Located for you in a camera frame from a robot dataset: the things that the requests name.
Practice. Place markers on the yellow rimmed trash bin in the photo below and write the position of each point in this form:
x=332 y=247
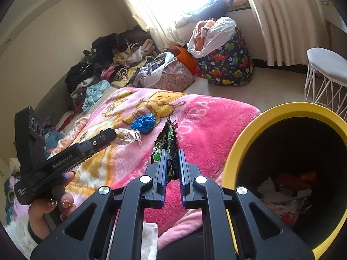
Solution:
x=287 y=140

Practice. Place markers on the crumpled blue plastic bag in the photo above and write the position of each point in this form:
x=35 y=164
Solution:
x=143 y=122

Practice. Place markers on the white cloth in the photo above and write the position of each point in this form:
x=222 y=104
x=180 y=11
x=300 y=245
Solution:
x=149 y=239

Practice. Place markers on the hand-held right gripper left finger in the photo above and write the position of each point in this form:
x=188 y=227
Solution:
x=160 y=173

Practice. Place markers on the light blue cloth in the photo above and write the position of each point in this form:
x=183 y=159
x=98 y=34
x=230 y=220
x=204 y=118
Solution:
x=92 y=94

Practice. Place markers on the white plastic bag with clothes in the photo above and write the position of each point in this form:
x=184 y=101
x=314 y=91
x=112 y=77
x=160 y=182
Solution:
x=211 y=35

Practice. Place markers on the person's left hand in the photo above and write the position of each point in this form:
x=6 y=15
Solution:
x=40 y=216

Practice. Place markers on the cream curtain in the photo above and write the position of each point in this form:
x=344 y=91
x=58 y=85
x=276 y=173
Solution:
x=273 y=19

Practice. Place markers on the dinosaur print bag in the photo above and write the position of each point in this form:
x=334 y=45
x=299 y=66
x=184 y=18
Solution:
x=230 y=62

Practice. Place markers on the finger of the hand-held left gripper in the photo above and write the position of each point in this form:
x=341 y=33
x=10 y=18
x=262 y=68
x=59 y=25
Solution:
x=100 y=140

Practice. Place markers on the dark clothes on windowsill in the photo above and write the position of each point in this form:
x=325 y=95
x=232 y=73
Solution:
x=222 y=1

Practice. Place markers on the clear silver wrapper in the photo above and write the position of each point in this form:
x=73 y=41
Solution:
x=128 y=135

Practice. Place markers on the pile of clothes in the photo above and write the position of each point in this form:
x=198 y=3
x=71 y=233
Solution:
x=113 y=59

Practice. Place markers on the pink printed blanket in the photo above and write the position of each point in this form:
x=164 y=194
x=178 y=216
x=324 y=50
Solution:
x=211 y=119

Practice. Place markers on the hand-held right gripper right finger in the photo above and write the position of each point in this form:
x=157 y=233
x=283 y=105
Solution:
x=184 y=173

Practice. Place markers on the floral fabric bag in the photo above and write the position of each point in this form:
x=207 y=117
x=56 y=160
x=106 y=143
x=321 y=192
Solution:
x=173 y=77

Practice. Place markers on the green black snack wrapper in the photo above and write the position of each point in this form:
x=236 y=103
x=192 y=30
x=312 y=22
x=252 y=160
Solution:
x=169 y=143

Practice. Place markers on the orange bag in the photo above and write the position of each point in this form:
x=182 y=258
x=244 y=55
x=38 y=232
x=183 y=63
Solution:
x=185 y=55

